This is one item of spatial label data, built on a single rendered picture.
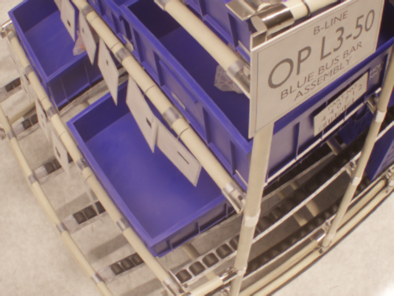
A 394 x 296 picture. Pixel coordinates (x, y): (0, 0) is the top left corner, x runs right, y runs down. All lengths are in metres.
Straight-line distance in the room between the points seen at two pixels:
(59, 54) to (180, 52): 0.57
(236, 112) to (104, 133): 0.48
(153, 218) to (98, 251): 0.79
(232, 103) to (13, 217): 1.35
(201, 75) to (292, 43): 0.60
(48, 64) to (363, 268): 1.36
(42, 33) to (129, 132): 0.48
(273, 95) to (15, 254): 1.71
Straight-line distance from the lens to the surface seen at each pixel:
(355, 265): 2.45
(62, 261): 2.44
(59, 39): 1.98
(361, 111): 1.78
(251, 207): 1.27
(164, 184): 1.70
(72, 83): 1.80
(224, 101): 1.40
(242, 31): 0.94
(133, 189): 1.70
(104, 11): 1.53
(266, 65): 0.86
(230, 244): 1.67
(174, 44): 1.48
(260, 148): 1.08
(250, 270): 1.99
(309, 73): 0.96
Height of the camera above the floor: 2.27
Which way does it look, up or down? 63 degrees down
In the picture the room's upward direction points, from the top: 2 degrees counter-clockwise
